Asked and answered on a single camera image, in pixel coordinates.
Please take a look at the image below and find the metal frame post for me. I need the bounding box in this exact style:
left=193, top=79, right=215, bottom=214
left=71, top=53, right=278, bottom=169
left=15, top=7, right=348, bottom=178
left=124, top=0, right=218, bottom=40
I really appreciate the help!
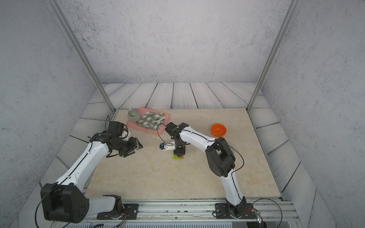
left=246, top=0, right=300, bottom=113
left=47, top=0, right=116, bottom=114

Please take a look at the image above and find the left metal frame post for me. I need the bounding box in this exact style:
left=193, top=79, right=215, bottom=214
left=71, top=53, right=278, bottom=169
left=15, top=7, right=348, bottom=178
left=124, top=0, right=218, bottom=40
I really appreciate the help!
left=47, top=0, right=116, bottom=114

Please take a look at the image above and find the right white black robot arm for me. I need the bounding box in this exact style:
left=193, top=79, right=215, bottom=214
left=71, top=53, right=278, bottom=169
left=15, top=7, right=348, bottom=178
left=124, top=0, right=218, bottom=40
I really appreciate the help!
left=165, top=122, right=247, bottom=218

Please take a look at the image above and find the right metal frame post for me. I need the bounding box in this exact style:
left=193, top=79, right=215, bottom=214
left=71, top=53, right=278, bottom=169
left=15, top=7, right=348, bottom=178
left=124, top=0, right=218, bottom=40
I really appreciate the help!
left=246, top=0, right=300, bottom=113

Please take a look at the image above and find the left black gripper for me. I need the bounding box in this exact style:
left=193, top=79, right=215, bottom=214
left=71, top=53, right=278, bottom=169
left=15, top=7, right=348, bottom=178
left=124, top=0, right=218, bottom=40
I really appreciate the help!
left=113, top=136, right=144, bottom=157

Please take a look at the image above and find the grey ribbed cup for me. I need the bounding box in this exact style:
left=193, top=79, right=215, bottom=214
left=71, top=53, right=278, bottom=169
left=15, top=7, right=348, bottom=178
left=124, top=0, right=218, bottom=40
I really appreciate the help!
left=127, top=109, right=142, bottom=123

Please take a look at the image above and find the orange plastic bowl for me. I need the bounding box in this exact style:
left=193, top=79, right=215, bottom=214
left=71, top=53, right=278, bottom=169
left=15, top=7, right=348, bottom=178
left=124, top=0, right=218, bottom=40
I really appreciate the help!
left=211, top=123, right=227, bottom=138

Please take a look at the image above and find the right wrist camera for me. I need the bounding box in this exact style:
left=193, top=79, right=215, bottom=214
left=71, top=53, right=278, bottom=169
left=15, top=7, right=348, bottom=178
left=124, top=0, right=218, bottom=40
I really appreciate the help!
left=159, top=142, right=176, bottom=151

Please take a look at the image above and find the pink tray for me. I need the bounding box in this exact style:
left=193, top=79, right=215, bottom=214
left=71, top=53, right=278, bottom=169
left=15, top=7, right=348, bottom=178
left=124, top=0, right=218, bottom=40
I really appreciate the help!
left=126, top=107, right=171, bottom=134

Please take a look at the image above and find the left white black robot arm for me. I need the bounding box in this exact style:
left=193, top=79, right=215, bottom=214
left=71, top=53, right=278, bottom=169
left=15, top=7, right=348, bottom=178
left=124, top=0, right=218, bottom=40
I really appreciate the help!
left=39, top=131, right=143, bottom=223

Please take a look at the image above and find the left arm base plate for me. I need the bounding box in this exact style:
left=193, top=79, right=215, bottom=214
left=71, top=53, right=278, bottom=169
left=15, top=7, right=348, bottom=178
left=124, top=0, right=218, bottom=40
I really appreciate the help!
left=97, top=203, right=139, bottom=220

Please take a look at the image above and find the green checked cloth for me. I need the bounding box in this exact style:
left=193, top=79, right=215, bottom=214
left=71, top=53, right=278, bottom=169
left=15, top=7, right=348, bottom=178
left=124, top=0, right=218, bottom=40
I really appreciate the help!
left=137, top=111, right=165, bottom=131

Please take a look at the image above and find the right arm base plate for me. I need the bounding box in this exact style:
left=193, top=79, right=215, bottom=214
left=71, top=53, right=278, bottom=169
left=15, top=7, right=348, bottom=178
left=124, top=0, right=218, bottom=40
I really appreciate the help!
left=213, top=203, right=257, bottom=219

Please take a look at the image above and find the aluminium mounting rail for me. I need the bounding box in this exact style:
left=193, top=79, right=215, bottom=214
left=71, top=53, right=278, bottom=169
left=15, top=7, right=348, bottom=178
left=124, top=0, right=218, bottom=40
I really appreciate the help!
left=51, top=198, right=303, bottom=228

